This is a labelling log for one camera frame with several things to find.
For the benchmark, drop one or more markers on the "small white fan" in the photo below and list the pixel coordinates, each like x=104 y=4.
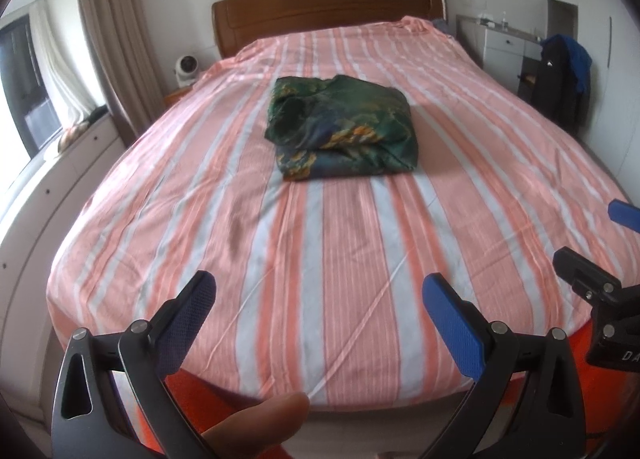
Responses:
x=186 y=70

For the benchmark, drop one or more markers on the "window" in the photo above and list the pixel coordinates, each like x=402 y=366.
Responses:
x=25 y=84

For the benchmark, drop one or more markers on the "beige curtain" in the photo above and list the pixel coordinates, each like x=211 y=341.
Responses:
x=112 y=29

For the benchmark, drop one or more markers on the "white dresser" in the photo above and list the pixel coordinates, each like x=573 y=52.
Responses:
x=500 y=51

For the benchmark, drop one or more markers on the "wooden headboard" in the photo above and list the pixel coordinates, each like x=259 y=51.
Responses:
x=310 y=9

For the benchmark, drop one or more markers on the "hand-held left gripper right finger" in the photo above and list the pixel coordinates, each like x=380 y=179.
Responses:
x=450 y=319

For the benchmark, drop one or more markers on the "pink striped bed sheet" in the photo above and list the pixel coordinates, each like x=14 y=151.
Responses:
x=320 y=264

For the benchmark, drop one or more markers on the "green landscape print jacket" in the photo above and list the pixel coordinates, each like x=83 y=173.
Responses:
x=340 y=129

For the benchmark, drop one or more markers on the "black and blue hanging clothes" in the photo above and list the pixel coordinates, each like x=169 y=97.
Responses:
x=560 y=74

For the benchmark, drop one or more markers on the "white window cabinet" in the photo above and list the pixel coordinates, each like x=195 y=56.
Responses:
x=45 y=199

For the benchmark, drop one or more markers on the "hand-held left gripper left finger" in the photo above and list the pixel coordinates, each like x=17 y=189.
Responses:
x=192 y=309

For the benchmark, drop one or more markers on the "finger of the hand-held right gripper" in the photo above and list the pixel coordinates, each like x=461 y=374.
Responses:
x=625 y=215
x=582 y=269

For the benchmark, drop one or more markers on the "white sheer curtain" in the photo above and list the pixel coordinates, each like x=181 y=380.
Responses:
x=60 y=69

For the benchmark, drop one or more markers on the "person's left hand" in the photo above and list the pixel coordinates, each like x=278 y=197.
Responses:
x=260 y=421

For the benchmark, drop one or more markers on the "wooden nightstand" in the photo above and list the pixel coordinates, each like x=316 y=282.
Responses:
x=175 y=96

